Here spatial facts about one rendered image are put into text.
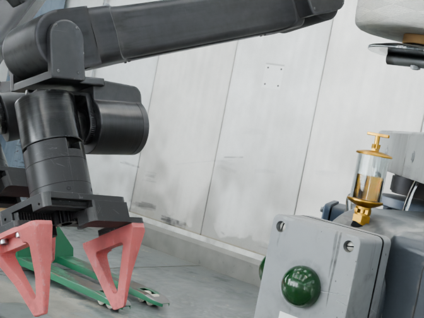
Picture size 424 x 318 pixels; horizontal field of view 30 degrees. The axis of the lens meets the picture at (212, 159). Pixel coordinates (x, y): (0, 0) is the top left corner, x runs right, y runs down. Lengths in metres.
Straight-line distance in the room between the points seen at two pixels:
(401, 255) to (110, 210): 0.28
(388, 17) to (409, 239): 0.38
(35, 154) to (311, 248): 0.29
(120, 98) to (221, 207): 6.60
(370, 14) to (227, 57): 6.61
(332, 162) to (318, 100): 0.56
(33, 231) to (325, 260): 0.25
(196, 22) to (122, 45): 0.11
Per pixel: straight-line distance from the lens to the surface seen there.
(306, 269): 0.56
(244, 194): 7.21
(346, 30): 6.83
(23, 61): 0.77
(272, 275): 0.59
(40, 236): 0.67
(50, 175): 0.72
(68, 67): 0.74
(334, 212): 1.08
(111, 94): 0.79
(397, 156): 0.95
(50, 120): 0.74
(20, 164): 9.18
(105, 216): 0.73
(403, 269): 0.59
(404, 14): 0.91
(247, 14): 0.92
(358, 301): 0.57
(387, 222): 0.64
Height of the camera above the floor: 1.39
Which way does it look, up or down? 3 degrees down
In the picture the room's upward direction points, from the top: 11 degrees clockwise
